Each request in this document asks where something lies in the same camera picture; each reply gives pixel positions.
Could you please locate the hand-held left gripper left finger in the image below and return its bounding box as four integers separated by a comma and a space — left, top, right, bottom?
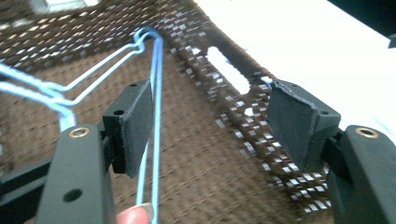
36, 78, 156, 224

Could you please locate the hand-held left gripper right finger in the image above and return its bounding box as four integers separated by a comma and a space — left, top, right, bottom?
266, 78, 396, 224

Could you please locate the blue wire hanger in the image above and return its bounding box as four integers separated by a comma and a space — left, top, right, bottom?
0, 25, 165, 224
0, 31, 165, 224

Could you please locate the brown woven basket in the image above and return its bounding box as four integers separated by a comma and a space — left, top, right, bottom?
0, 0, 335, 224

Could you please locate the white table mat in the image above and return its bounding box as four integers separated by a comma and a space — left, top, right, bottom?
192, 0, 396, 147

